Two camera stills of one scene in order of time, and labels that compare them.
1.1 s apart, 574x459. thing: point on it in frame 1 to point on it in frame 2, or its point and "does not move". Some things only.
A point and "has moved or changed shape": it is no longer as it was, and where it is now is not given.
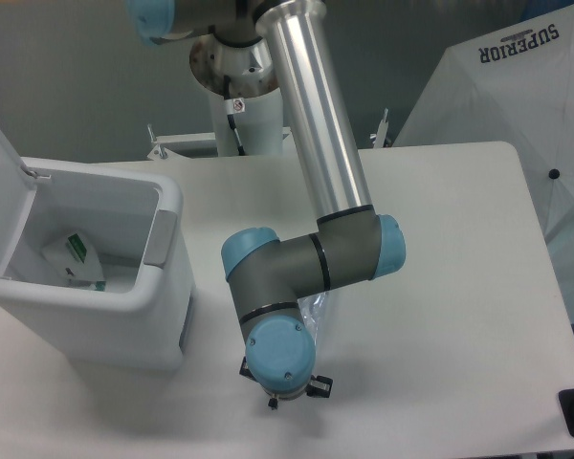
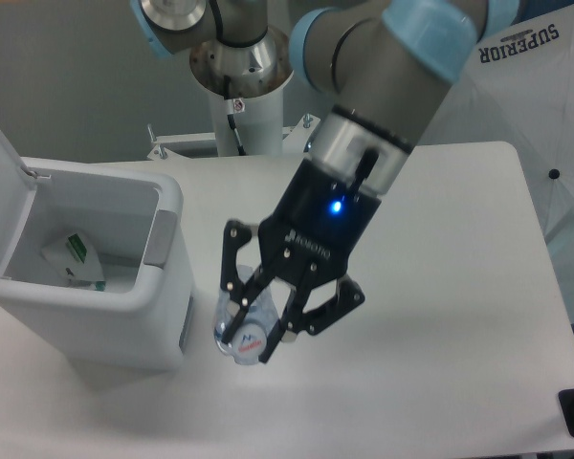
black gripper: x=318 y=386 to x=315 y=223
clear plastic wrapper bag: x=75 y=260 does not move
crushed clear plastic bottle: x=311 y=308 has moved or changed shape
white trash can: x=142 y=316 does not move
